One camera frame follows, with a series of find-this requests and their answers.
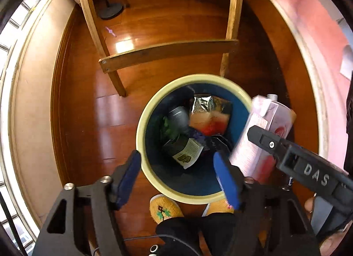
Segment wooden chair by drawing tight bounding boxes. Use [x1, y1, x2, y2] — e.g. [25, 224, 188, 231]
[75, 0, 246, 97]

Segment black round stand base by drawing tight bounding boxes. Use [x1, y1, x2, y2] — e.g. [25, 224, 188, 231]
[98, 0, 124, 20]

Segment yellow knitted slipper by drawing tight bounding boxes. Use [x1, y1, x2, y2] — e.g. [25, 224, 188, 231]
[149, 194, 185, 225]
[203, 198, 235, 216]

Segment person's right hand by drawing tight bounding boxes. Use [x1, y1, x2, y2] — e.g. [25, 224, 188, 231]
[305, 197, 353, 256]

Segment clear plastic bottle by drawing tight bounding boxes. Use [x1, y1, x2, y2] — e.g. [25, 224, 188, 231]
[167, 106, 191, 134]

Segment orange foil snack bag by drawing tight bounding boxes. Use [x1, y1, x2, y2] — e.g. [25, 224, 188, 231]
[189, 95, 233, 135]

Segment pink blanket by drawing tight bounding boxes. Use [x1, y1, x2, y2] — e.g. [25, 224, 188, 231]
[245, 0, 353, 80]

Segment yellow rimmed blue bin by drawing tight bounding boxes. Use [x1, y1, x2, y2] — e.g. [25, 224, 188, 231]
[136, 73, 254, 205]

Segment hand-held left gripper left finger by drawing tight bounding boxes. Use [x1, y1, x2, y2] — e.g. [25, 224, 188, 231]
[32, 150, 142, 256]

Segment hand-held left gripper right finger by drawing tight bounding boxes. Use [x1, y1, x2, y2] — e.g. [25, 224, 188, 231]
[213, 151, 317, 256]

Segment black cable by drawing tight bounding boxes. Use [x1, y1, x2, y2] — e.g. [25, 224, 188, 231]
[123, 233, 177, 256]

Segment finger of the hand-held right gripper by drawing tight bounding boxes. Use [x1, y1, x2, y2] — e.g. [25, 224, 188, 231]
[247, 125, 293, 163]

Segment pink milk carton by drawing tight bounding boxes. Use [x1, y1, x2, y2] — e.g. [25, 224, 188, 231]
[229, 94, 297, 185]

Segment window grille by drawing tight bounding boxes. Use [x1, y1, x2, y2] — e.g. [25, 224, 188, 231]
[0, 0, 64, 245]

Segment black wrapper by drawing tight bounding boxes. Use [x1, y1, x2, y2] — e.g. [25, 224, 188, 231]
[205, 133, 232, 153]

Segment person's black trouser legs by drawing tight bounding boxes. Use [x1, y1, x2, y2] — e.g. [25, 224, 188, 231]
[156, 212, 240, 256]

